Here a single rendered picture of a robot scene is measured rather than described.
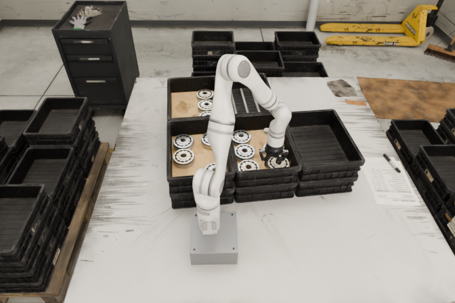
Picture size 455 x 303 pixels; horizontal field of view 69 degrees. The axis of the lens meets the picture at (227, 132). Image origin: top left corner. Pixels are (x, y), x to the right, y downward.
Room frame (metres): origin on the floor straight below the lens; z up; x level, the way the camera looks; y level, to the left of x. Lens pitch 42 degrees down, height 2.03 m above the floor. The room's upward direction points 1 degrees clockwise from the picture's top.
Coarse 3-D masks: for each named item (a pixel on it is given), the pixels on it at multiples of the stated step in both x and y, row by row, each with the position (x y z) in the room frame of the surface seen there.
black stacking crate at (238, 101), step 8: (264, 80) 1.72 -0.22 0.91; (232, 88) 1.75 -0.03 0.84; (240, 88) 1.75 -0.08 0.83; (248, 88) 1.76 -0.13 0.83; (240, 96) 1.67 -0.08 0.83; (248, 96) 1.67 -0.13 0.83; (232, 104) 1.59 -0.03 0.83; (240, 104) 1.59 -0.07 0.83; (248, 104) 1.59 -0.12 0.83; (240, 112) 1.51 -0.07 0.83; (248, 112) 1.51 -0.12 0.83
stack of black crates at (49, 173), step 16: (32, 160) 1.50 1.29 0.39; (48, 160) 1.51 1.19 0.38; (64, 160) 1.52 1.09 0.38; (16, 176) 1.31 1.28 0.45; (32, 176) 1.38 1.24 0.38; (48, 176) 1.38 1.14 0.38; (64, 176) 1.34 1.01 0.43; (80, 176) 1.48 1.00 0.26; (48, 192) 1.25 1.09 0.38; (64, 192) 1.26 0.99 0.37; (80, 192) 1.42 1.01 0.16; (64, 208) 1.21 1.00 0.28; (64, 224) 1.16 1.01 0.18
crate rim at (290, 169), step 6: (252, 114) 1.37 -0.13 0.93; (258, 114) 1.37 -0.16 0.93; (264, 114) 1.37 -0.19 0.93; (270, 114) 1.37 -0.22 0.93; (288, 138) 1.19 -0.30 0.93; (234, 150) 1.10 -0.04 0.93; (294, 150) 1.11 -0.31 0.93; (234, 156) 1.07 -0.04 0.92; (234, 162) 1.02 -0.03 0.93; (300, 162) 1.03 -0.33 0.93; (270, 168) 0.99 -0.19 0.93; (276, 168) 0.99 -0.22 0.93; (282, 168) 0.99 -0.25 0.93; (288, 168) 0.99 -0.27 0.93; (294, 168) 0.99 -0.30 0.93; (300, 168) 1.00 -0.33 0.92; (240, 174) 0.96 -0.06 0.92; (246, 174) 0.96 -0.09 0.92; (252, 174) 0.97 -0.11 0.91; (258, 174) 0.97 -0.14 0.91; (264, 174) 0.97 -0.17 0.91
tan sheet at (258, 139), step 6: (252, 132) 1.34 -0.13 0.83; (258, 132) 1.34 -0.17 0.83; (252, 138) 1.29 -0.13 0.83; (258, 138) 1.29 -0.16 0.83; (264, 138) 1.29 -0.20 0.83; (252, 144) 1.25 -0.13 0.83; (258, 144) 1.25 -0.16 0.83; (264, 144) 1.25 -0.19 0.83; (258, 150) 1.20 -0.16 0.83; (258, 156) 1.16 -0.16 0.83; (258, 162) 1.12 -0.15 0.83; (264, 168) 1.08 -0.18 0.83
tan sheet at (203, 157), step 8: (176, 136) 1.29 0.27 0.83; (192, 136) 1.30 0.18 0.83; (200, 136) 1.30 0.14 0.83; (200, 144) 1.24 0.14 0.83; (200, 152) 1.18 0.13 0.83; (208, 152) 1.18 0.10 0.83; (200, 160) 1.12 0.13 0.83; (208, 160) 1.12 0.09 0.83; (176, 168) 1.07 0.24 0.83; (184, 168) 1.07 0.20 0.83; (192, 168) 1.07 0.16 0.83; (176, 176) 1.02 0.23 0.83
